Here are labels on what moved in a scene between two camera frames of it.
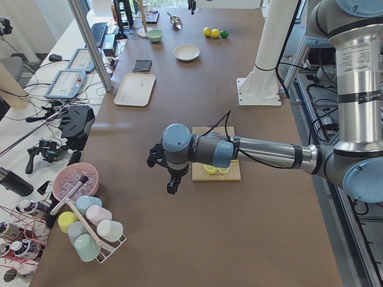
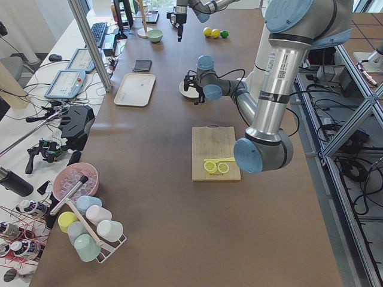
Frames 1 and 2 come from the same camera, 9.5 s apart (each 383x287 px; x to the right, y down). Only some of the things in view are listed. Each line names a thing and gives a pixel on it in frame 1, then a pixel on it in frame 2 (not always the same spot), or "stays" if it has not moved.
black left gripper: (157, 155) → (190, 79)
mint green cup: (87, 248) stays
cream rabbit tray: (136, 89) stays
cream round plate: (186, 52) → (191, 92)
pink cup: (97, 214) stays
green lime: (224, 34) stays
